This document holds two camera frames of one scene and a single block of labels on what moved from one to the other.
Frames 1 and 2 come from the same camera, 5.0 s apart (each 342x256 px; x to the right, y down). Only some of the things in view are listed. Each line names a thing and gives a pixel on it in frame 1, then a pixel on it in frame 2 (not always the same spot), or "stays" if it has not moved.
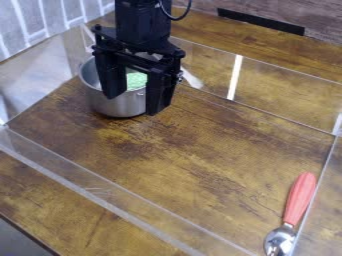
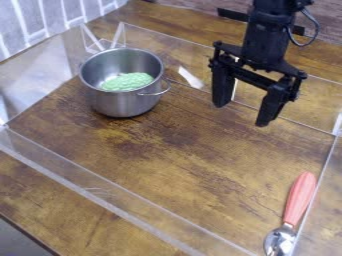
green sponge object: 137,80 stays
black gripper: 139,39 → 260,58
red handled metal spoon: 281,237 stays
